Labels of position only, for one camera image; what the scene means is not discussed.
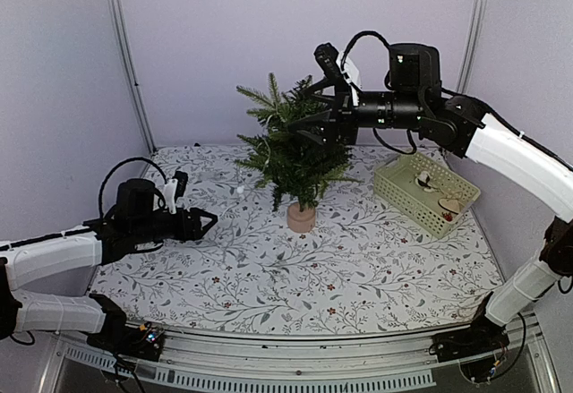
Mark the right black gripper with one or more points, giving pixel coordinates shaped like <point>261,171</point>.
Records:
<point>342,113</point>

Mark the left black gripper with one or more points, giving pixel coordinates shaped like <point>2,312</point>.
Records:
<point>194,232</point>

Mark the small green christmas tree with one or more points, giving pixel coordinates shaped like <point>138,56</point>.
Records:
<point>298,168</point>

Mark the white ball light garland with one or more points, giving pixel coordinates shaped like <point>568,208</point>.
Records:
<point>255,160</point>

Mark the pale green plastic basket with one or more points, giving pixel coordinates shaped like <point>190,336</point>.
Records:
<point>394,181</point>

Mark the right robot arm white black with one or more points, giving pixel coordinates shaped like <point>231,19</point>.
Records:
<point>469,128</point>

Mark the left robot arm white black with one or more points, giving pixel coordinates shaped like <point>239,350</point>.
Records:
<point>28,261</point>

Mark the black white cotton ornament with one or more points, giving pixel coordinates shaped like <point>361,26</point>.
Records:
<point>423,181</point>

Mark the floral white tablecloth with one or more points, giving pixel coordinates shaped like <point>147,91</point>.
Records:
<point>364,268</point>

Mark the wooden heart ornament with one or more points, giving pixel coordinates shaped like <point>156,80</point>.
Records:
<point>452,204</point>

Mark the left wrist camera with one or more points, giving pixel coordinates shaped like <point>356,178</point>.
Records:
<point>174,189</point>

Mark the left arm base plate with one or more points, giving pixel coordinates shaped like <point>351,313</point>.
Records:
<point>145,342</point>

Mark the front aluminium rail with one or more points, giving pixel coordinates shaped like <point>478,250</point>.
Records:
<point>209,361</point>

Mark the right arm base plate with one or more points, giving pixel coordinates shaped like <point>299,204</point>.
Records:
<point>462,343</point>

